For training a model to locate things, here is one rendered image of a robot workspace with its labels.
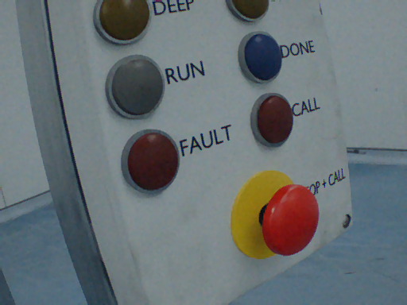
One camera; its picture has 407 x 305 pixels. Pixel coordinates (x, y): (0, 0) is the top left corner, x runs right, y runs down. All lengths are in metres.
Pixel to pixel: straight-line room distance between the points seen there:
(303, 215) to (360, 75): 3.29
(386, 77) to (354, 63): 0.28
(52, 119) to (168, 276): 0.11
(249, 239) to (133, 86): 0.11
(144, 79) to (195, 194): 0.07
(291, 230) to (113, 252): 0.10
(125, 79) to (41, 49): 0.08
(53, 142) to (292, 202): 0.14
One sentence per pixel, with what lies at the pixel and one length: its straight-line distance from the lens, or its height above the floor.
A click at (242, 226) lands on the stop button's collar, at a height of 0.94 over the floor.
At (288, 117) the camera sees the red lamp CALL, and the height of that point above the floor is 0.99.
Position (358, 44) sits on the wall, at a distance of 3.51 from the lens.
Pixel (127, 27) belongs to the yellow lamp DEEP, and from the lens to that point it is 0.23.
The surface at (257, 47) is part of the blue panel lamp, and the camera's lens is 0.28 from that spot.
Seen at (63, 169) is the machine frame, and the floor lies 0.99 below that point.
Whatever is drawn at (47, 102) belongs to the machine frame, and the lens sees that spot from 0.30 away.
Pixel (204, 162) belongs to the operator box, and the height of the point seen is 0.98.
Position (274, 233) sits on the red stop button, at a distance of 0.27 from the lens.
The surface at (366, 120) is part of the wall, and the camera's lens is 3.60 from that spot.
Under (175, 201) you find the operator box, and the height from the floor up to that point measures 0.97.
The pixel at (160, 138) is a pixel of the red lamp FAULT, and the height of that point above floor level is 1.00.
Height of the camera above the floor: 1.05
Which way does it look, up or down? 13 degrees down
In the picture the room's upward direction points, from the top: 11 degrees counter-clockwise
